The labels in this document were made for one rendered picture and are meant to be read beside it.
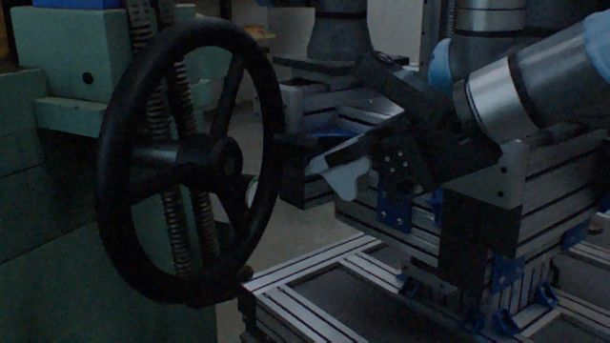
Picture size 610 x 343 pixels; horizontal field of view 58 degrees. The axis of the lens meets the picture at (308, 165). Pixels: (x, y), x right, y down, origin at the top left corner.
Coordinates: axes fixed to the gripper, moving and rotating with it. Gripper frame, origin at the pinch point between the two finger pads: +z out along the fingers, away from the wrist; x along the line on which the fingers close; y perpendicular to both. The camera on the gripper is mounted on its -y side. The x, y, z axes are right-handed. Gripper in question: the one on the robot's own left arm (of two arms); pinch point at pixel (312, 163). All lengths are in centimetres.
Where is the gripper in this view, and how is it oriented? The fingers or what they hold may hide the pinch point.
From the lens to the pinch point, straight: 63.8
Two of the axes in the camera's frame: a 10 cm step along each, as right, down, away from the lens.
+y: 4.5, 8.9, 0.7
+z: -7.7, 3.5, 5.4
